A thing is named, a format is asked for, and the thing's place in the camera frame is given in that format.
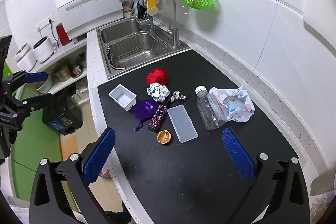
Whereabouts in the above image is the white countertop dishwasher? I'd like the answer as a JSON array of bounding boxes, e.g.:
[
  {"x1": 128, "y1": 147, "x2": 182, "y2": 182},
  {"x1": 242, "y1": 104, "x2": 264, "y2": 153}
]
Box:
[{"x1": 51, "y1": 0, "x2": 126, "y2": 39}]

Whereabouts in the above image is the dark patterned box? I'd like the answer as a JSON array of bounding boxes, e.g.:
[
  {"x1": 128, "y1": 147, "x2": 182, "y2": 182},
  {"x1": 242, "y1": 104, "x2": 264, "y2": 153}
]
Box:
[{"x1": 147, "y1": 105, "x2": 168, "y2": 134}]

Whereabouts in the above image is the pink bottle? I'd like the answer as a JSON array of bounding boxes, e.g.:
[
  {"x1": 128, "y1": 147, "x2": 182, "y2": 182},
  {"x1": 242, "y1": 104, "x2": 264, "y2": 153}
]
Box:
[{"x1": 122, "y1": 1, "x2": 132, "y2": 18}]

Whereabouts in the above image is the black counter mat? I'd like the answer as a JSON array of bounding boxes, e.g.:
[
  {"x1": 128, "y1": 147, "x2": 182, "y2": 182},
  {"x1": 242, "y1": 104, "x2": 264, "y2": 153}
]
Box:
[{"x1": 97, "y1": 49, "x2": 307, "y2": 224}]

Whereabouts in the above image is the pink trash bin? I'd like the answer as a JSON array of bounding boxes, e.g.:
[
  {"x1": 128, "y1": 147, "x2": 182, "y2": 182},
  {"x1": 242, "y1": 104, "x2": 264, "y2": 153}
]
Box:
[{"x1": 98, "y1": 164, "x2": 111, "y2": 178}]

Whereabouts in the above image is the red crumpled cloth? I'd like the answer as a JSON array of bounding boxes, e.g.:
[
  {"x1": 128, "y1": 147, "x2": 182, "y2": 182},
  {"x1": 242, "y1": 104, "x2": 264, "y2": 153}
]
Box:
[{"x1": 146, "y1": 69, "x2": 169, "y2": 85}]

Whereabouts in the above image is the yellow scraper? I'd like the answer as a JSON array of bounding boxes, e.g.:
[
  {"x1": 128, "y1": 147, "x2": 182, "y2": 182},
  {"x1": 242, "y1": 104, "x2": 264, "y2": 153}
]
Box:
[{"x1": 146, "y1": 0, "x2": 160, "y2": 16}]

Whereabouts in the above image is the white wall socket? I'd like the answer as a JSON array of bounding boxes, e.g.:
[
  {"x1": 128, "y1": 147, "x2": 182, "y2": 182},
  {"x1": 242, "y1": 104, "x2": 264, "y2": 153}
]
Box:
[{"x1": 35, "y1": 15, "x2": 55, "y2": 30}]

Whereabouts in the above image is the slim gooseneck faucet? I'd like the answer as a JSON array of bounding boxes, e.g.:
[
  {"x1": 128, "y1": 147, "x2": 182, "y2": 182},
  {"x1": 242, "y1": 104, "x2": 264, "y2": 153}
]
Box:
[{"x1": 145, "y1": 0, "x2": 180, "y2": 49}]

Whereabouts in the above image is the steel pot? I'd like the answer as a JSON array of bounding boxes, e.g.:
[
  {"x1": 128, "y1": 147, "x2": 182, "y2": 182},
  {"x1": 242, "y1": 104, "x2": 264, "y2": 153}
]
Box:
[{"x1": 52, "y1": 61, "x2": 72, "y2": 83}]

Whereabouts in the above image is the clear plastic tray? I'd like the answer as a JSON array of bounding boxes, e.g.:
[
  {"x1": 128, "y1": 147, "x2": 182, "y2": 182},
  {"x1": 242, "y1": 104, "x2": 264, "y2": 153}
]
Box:
[{"x1": 167, "y1": 105, "x2": 198, "y2": 144}]

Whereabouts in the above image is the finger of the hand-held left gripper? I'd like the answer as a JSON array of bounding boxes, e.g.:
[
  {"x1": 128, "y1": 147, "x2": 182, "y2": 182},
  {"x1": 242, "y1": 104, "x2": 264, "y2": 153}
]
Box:
[
  {"x1": 13, "y1": 93, "x2": 57, "y2": 120},
  {"x1": 2, "y1": 70, "x2": 48, "y2": 98}
]

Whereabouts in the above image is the grey lanyard with black clip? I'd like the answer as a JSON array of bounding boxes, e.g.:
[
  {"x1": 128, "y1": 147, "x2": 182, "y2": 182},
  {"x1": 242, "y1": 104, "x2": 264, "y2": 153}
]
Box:
[{"x1": 168, "y1": 91, "x2": 192, "y2": 103}]

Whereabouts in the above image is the dark cloth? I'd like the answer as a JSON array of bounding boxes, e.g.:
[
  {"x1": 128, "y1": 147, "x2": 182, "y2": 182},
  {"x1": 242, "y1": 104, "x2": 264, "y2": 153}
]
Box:
[{"x1": 136, "y1": 0, "x2": 149, "y2": 19}]

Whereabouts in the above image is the crumpled paper ball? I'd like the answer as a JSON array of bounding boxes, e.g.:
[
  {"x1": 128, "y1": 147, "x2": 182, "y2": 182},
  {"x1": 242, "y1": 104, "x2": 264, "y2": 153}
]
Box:
[{"x1": 147, "y1": 83, "x2": 171, "y2": 103}]

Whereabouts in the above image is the white storage shelf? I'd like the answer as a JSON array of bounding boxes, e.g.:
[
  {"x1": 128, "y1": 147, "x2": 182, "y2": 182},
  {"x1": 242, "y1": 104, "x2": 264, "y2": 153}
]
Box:
[{"x1": 16, "y1": 39, "x2": 89, "y2": 106}]

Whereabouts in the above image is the stainless steel sink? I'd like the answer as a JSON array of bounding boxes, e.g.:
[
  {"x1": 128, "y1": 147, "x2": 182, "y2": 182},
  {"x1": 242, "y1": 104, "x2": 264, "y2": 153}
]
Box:
[{"x1": 96, "y1": 16, "x2": 190, "y2": 80}]

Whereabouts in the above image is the white rice cooker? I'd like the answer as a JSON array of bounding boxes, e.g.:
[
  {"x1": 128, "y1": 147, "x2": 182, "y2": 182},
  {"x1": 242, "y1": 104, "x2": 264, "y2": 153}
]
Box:
[
  {"x1": 33, "y1": 36, "x2": 54, "y2": 63},
  {"x1": 14, "y1": 43, "x2": 37, "y2": 71}
]

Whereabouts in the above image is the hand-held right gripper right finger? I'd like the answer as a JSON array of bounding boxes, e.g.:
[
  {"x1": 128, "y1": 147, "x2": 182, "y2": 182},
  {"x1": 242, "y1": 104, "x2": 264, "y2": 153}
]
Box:
[{"x1": 222, "y1": 127, "x2": 311, "y2": 224}]

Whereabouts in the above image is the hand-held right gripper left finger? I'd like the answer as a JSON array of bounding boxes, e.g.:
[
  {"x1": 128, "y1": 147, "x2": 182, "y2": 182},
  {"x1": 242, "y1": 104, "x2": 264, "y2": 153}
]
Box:
[{"x1": 29, "y1": 127, "x2": 116, "y2": 224}]

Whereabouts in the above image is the purple drawstring pouch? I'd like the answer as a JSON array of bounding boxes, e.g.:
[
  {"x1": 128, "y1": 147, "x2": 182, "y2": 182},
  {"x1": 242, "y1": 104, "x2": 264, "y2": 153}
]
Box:
[{"x1": 132, "y1": 99, "x2": 159, "y2": 132}]

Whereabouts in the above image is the walnut shell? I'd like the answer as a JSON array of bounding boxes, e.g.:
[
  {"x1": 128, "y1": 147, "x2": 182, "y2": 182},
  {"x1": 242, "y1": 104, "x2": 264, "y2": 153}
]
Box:
[{"x1": 157, "y1": 130, "x2": 174, "y2": 146}]

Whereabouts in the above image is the crumpled plastic wrapper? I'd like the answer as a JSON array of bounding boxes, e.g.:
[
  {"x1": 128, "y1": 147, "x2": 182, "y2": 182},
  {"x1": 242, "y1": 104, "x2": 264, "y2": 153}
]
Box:
[{"x1": 209, "y1": 84, "x2": 256, "y2": 123}]

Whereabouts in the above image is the white plastic tray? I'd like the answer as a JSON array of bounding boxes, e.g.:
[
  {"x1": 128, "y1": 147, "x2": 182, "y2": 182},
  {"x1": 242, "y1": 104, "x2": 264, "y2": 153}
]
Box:
[{"x1": 108, "y1": 84, "x2": 137, "y2": 111}]

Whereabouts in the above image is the clear plastic bottle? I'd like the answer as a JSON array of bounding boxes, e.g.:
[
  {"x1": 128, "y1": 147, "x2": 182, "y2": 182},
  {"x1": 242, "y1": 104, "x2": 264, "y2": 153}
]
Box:
[{"x1": 196, "y1": 85, "x2": 228, "y2": 131}]

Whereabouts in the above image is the red kettle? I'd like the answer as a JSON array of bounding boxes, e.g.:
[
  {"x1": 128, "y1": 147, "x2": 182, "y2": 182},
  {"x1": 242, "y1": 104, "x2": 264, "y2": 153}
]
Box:
[{"x1": 56, "y1": 22, "x2": 72, "y2": 46}]

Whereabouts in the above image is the black box with blue label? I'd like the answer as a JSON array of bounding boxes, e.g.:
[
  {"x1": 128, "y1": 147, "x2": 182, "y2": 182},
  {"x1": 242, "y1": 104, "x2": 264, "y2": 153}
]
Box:
[{"x1": 42, "y1": 94, "x2": 83, "y2": 136}]

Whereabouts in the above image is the steel wire drain basket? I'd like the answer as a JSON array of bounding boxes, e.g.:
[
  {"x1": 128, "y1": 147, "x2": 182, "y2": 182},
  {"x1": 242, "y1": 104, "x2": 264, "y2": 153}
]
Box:
[{"x1": 105, "y1": 32, "x2": 168, "y2": 70}]

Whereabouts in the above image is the light green bowl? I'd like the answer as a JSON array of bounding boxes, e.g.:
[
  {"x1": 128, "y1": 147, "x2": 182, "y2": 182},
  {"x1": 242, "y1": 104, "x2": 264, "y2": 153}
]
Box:
[{"x1": 34, "y1": 78, "x2": 54, "y2": 93}]

